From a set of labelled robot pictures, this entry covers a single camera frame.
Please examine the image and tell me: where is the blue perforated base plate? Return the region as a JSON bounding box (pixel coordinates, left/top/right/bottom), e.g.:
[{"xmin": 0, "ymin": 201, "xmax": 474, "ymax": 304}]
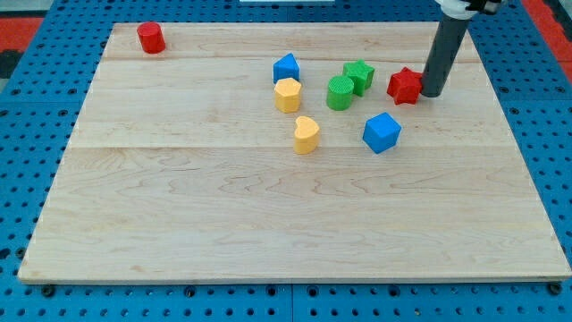
[{"xmin": 1, "ymin": 0, "xmax": 571, "ymax": 321}]

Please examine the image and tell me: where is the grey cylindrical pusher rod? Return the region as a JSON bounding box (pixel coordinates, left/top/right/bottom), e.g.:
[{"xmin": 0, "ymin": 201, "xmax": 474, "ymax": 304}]
[{"xmin": 421, "ymin": 14, "xmax": 470, "ymax": 97}]

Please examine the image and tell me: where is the red cylinder block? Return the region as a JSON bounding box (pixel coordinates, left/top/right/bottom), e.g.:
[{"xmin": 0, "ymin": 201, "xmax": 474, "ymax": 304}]
[{"xmin": 137, "ymin": 21, "xmax": 166, "ymax": 54}]

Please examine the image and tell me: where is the red star block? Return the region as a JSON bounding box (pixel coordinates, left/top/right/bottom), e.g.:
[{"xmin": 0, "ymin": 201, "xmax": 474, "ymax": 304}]
[{"xmin": 387, "ymin": 67, "xmax": 422, "ymax": 105}]

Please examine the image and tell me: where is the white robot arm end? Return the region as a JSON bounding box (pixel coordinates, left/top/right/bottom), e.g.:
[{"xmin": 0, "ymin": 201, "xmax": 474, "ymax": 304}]
[{"xmin": 435, "ymin": 0, "xmax": 507, "ymax": 21}]

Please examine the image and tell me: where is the yellow hexagon block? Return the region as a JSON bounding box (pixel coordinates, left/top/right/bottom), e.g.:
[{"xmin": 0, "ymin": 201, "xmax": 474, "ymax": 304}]
[{"xmin": 274, "ymin": 78, "xmax": 302, "ymax": 114}]

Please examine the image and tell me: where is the light wooden board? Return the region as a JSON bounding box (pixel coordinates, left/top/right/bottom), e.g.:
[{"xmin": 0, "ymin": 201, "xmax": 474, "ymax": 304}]
[{"xmin": 18, "ymin": 22, "xmax": 571, "ymax": 285}]

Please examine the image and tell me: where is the green cylinder block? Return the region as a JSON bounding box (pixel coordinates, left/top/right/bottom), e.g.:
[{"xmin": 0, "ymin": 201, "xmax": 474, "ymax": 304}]
[{"xmin": 326, "ymin": 75, "xmax": 354, "ymax": 111}]

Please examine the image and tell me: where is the blue cube block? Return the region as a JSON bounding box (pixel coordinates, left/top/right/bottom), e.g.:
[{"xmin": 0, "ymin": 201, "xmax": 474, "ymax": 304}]
[{"xmin": 362, "ymin": 113, "xmax": 401, "ymax": 154}]

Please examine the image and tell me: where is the yellow heart block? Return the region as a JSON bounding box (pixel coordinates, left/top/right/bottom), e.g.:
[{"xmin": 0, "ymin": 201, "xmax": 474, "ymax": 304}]
[{"xmin": 293, "ymin": 116, "xmax": 320, "ymax": 155}]

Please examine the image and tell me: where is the green star block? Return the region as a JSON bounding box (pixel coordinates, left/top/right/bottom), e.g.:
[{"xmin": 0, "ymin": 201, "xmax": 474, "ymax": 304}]
[{"xmin": 342, "ymin": 59, "xmax": 375, "ymax": 97}]

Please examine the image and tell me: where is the blue triangular prism block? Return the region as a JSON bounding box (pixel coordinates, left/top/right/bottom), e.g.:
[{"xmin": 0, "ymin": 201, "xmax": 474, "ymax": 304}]
[{"xmin": 273, "ymin": 53, "xmax": 300, "ymax": 83}]

